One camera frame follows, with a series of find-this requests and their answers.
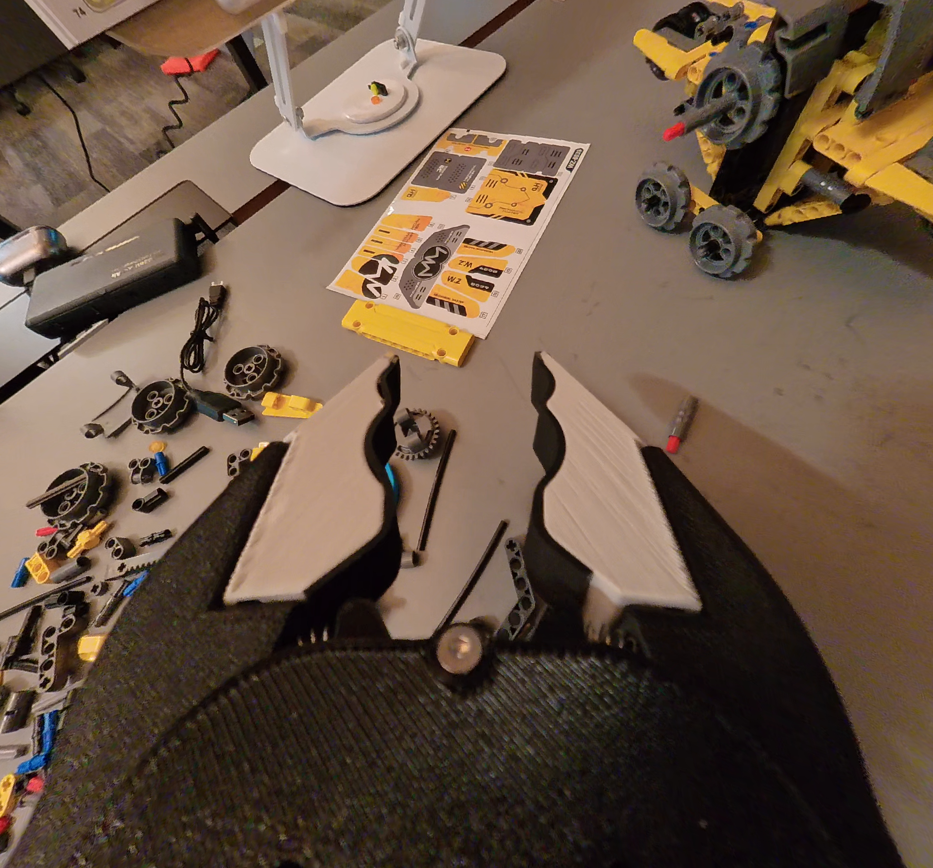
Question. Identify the small silver device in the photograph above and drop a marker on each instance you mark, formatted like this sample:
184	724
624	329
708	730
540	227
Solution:
29	252

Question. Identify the black axle rod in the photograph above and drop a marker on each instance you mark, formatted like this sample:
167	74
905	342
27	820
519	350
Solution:
481	562
436	492

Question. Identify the small yellow brick piece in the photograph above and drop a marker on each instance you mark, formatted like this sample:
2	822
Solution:
288	405

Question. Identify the small orange and yellow piece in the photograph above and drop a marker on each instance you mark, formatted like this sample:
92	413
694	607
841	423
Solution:
375	89

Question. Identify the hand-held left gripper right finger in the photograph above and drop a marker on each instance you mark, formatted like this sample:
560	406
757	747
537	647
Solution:
612	518

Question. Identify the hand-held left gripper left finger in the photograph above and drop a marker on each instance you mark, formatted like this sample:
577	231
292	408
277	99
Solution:
313	503

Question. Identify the yellow flat brick panel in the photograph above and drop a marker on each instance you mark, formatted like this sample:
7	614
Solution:
401	332

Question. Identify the dark grey angled beam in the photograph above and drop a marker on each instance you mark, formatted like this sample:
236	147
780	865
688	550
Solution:
519	576

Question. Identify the dark toothed wheel hub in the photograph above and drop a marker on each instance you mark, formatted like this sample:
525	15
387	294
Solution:
253	372
73	492
162	406

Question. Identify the yellow and grey sticker sheet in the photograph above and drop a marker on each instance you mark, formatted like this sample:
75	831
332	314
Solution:
466	226

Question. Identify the yellow brick toy vehicle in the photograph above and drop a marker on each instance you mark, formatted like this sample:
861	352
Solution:
802	124

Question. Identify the black brick gear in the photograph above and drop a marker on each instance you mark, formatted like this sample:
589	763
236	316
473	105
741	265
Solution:
426	445

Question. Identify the black power adapter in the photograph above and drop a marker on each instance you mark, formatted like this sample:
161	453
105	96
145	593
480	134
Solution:
109	277

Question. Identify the pile of small brick parts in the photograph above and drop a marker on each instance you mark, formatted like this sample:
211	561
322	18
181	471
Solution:
55	646

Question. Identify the red-tipped grey pin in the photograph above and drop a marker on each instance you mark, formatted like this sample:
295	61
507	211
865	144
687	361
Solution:
684	420

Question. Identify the red floor object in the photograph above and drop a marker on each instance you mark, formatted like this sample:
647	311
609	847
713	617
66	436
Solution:
186	64

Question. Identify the grey curved panel piece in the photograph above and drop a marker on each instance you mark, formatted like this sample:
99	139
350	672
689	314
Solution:
113	416

